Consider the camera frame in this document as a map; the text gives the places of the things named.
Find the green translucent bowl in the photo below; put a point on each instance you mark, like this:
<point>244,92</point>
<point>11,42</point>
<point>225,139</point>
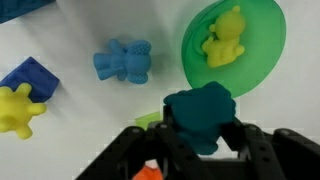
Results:
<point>260,60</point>

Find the dark blue cube block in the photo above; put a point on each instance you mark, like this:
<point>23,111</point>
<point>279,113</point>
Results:
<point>16,8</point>

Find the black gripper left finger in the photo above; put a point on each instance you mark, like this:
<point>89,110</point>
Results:
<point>146,150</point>

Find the yellow bear toy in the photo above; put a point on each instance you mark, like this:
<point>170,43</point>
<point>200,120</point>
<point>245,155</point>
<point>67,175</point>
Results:
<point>225,40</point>

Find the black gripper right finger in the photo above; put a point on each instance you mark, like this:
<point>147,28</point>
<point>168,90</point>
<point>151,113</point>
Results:
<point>273,153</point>

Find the teal green toy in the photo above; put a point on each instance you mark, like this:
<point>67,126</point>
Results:
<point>201,115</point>

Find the blue elephant toy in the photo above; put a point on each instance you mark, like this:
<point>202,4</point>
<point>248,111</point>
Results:
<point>123,61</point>

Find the light green toy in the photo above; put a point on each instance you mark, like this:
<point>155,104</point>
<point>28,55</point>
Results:
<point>148,120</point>

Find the yellow spiky toy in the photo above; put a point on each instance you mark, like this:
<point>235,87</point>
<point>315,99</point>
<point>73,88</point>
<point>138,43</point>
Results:
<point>15,111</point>

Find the blue perforated block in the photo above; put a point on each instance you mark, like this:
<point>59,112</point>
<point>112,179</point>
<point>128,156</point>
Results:
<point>35,78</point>

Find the orange toy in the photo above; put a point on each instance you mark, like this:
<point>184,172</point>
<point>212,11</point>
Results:
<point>148,173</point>

